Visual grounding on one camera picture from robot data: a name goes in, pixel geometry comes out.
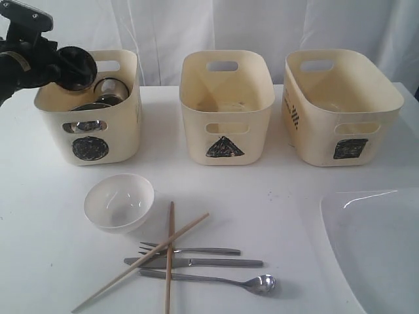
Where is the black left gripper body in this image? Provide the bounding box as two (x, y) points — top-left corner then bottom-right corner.
(1, 3), (60, 88)

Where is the small steel cup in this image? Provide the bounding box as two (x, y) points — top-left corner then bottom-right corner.
(94, 77), (130, 106)

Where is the steel bowl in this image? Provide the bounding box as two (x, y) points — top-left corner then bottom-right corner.
(62, 103), (111, 133)

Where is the white plastic bowl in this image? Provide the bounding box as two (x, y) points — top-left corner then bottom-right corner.
(84, 173), (156, 234)

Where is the light wooden chopstick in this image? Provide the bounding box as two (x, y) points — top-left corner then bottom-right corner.
(71, 213), (210, 313)

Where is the dark wooden chopstick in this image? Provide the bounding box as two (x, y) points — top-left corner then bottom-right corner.
(164, 201), (175, 314)

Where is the large steel cup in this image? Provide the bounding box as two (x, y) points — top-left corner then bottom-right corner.
(56, 46), (98, 92)

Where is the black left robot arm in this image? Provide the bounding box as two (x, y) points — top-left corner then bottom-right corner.
(1, 1), (60, 103)

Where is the cream bin with circle mark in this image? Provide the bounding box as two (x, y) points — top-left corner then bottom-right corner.
(34, 50), (142, 166)

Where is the white backdrop curtain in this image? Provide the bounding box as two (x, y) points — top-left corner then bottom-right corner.
(29, 0), (418, 93)

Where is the cream bin with triangle mark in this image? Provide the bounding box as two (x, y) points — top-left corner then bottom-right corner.
(179, 50), (276, 166)

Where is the steel knife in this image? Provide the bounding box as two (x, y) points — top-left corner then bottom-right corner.
(139, 257), (264, 270)

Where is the cream bin with square mark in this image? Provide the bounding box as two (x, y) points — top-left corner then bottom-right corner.
(282, 49), (405, 167)

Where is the steel spoon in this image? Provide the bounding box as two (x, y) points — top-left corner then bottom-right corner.
(139, 268), (277, 296)

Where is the white rectangular plate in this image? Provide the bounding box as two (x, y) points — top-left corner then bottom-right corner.
(320, 188), (418, 313)

